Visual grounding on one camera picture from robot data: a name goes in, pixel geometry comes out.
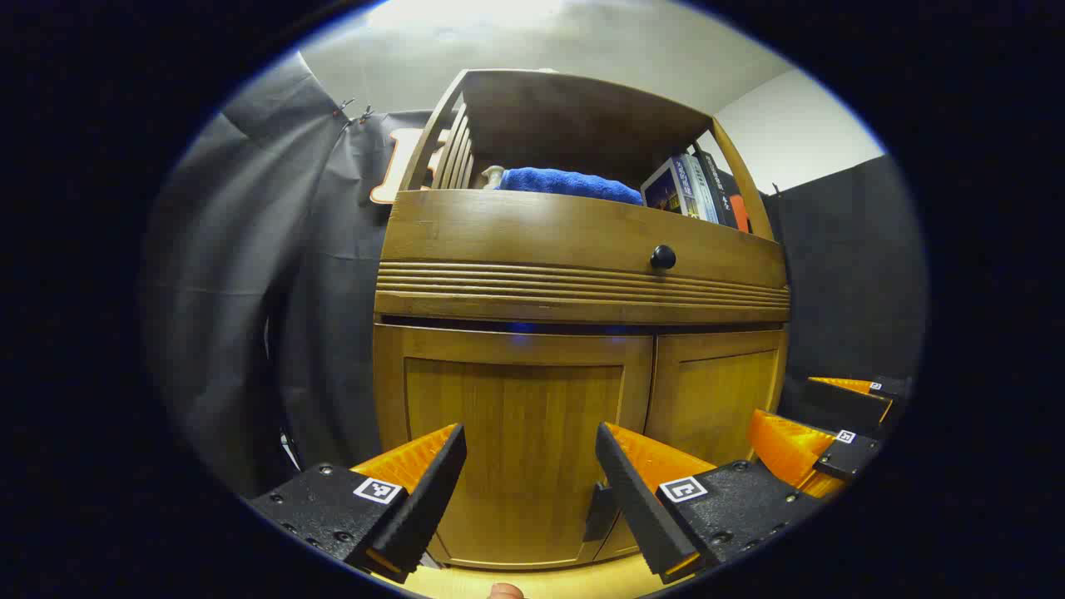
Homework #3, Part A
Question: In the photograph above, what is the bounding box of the wooden shoe cabinet door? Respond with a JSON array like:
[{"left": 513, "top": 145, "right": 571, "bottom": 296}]
[
  {"left": 595, "top": 329, "right": 788, "bottom": 563},
  {"left": 373, "top": 324, "right": 655, "bottom": 572}
]

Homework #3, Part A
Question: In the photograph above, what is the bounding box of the wooden double-door shoe cabinet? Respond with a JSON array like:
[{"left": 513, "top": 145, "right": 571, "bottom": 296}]
[{"left": 370, "top": 68, "right": 791, "bottom": 575}]

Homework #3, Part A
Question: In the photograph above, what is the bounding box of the blue towel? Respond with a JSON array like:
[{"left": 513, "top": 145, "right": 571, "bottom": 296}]
[{"left": 495, "top": 166, "right": 644, "bottom": 207}]

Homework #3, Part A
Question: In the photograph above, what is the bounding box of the blue cover book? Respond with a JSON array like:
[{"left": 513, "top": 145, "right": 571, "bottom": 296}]
[{"left": 640, "top": 156, "right": 696, "bottom": 217}]

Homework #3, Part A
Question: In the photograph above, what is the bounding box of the grey spine book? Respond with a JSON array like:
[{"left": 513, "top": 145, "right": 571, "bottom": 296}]
[{"left": 678, "top": 153, "right": 720, "bottom": 224}]

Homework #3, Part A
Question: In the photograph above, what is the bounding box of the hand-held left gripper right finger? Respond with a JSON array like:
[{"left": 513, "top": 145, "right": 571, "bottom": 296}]
[{"left": 594, "top": 421, "right": 825, "bottom": 585}]

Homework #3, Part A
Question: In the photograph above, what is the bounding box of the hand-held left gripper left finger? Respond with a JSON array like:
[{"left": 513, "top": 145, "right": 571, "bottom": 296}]
[{"left": 248, "top": 423, "right": 468, "bottom": 585}]

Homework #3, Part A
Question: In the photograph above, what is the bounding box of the black spine book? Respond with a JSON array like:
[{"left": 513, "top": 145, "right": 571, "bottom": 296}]
[{"left": 696, "top": 149, "right": 741, "bottom": 230}]

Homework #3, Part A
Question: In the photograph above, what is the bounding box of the black door handle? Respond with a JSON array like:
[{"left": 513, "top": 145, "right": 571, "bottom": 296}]
[{"left": 582, "top": 483, "right": 622, "bottom": 543}]

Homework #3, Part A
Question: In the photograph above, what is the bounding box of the black backdrop cloth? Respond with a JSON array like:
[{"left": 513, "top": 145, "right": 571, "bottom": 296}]
[{"left": 141, "top": 50, "right": 929, "bottom": 502}]

